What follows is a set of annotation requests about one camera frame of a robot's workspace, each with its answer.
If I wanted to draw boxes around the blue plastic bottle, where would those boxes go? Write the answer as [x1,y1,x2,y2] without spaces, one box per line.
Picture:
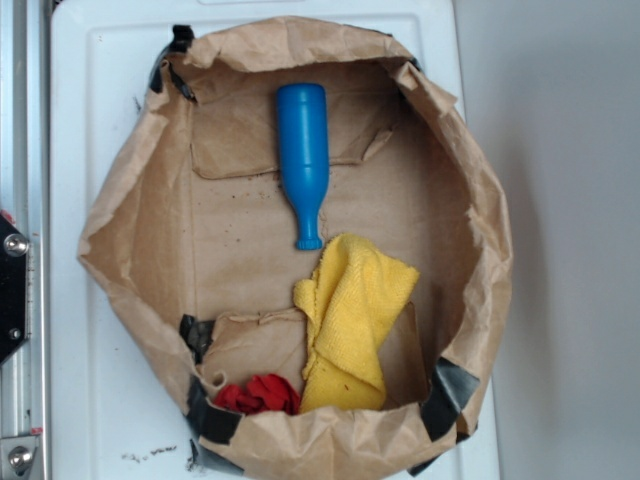
[276,83,329,251]

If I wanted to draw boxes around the yellow microfiber cloth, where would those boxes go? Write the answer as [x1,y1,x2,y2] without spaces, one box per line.
[293,233,420,413]

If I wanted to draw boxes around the red crumpled cloth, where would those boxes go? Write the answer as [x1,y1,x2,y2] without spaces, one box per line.
[213,374,301,415]

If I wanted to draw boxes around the white plastic tray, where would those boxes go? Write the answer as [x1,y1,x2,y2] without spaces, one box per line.
[48,0,501,480]

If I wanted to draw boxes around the black mounting bracket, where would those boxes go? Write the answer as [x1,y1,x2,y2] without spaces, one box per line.
[0,210,30,366]

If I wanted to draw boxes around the aluminium frame rail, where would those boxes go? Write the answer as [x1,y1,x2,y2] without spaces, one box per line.
[1,1,53,479]

